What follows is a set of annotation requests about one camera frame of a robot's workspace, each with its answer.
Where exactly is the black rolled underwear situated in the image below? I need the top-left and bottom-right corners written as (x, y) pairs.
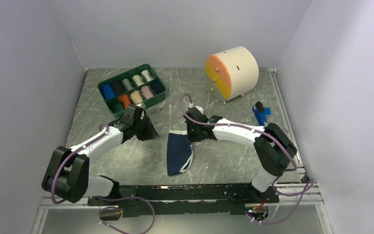
top-left (111, 80), bottom-right (127, 96)

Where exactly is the grey rolled underwear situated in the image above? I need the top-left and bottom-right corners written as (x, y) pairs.
top-left (122, 78), bottom-right (134, 91)

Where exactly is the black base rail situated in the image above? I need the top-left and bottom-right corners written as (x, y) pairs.
top-left (87, 183), bottom-right (280, 217)

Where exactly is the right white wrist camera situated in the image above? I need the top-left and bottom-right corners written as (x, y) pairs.
top-left (192, 106), bottom-right (204, 114)

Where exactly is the blue black hand tool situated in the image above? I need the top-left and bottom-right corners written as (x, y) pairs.
top-left (252, 101), bottom-right (271, 126)

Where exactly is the beige rolled underwear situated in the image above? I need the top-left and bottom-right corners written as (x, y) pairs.
top-left (130, 90), bottom-right (144, 105)

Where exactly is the orange cream underwear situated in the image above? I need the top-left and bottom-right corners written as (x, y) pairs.
top-left (118, 94), bottom-right (132, 110)

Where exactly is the navy white underwear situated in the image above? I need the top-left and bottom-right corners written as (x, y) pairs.
top-left (167, 130), bottom-right (194, 176)

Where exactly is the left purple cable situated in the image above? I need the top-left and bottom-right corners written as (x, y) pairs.
top-left (50, 123), bottom-right (156, 234)

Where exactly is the round cream drawer cabinet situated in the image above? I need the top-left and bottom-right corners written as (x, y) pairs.
top-left (205, 46), bottom-right (259, 103)

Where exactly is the pink rolled underwear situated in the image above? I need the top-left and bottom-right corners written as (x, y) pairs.
top-left (141, 85), bottom-right (154, 99)

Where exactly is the blue rolled underwear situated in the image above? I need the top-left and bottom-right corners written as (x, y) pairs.
top-left (101, 83), bottom-right (115, 100)

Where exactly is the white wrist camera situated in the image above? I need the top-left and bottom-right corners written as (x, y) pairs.
top-left (192, 106), bottom-right (204, 114)
top-left (136, 102), bottom-right (146, 110)

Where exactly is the cream rolled underwear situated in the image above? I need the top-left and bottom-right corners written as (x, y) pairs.
top-left (132, 75), bottom-right (145, 86)

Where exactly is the white rolled underwear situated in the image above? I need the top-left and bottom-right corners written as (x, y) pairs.
top-left (141, 70), bottom-right (154, 82)

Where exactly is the navy rolled underwear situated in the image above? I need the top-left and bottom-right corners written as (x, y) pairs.
top-left (150, 80), bottom-right (165, 95)

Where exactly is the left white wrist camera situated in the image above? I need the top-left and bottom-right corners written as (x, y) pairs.
top-left (136, 102), bottom-right (146, 110)

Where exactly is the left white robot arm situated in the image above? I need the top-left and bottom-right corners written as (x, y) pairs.
top-left (41, 104), bottom-right (158, 205)

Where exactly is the green divided storage tray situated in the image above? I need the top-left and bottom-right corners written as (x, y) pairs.
top-left (97, 64), bottom-right (166, 119)

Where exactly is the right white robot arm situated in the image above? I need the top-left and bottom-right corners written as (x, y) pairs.
top-left (184, 107), bottom-right (297, 202)

